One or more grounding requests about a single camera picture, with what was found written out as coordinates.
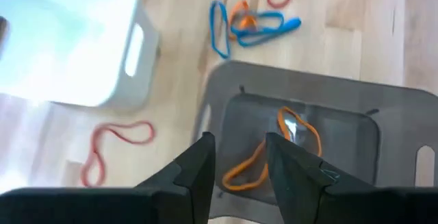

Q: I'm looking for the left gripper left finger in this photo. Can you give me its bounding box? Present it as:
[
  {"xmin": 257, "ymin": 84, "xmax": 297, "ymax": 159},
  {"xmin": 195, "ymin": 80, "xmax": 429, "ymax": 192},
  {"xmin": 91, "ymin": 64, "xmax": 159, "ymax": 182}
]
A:
[{"xmin": 0, "ymin": 131, "xmax": 217, "ymax": 224}]

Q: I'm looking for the orange rubber band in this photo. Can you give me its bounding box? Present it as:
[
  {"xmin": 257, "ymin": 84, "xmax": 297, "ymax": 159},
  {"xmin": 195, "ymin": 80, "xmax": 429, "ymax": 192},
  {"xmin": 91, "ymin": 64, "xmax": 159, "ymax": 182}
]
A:
[
  {"xmin": 221, "ymin": 140, "xmax": 270, "ymax": 192},
  {"xmin": 276, "ymin": 105, "xmax": 323, "ymax": 158},
  {"xmin": 227, "ymin": 0, "xmax": 259, "ymax": 42}
]

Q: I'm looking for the white plastic basket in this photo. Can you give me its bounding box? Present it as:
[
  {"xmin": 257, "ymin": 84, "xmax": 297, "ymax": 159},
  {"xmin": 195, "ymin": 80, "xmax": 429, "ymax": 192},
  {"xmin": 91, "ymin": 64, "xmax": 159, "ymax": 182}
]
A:
[{"xmin": 0, "ymin": 0, "xmax": 161, "ymax": 110}]

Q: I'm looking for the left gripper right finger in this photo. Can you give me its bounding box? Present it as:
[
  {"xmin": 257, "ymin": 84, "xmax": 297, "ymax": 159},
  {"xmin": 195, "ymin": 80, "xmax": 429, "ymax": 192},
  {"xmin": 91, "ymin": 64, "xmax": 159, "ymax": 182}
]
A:
[{"xmin": 265, "ymin": 132, "xmax": 438, "ymax": 224}]

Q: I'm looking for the smoky transparent plastic basket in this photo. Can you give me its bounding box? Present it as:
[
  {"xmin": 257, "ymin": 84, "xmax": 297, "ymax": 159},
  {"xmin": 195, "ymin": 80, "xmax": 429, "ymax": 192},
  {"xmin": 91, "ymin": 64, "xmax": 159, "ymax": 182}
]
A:
[{"xmin": 193, "ymin": 60, "xmax": 438, "ymax": 220}]

